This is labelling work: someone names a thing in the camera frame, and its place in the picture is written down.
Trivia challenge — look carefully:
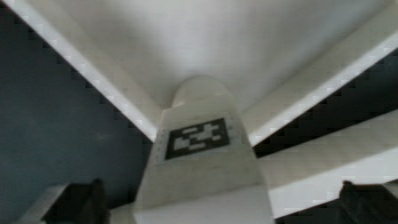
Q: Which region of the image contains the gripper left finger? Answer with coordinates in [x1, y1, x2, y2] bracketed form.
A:
[13, 179, 133, 224]

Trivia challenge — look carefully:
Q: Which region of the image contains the white square tabletop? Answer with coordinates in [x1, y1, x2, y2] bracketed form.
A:
[0, 0, 398, 141]

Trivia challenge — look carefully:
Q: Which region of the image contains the white U-shaped obstacle fence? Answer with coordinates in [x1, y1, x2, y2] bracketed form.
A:
[259, 110, 398, 218]

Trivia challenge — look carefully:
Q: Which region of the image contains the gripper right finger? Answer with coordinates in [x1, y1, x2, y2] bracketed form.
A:
[275, 179, 398, 224]

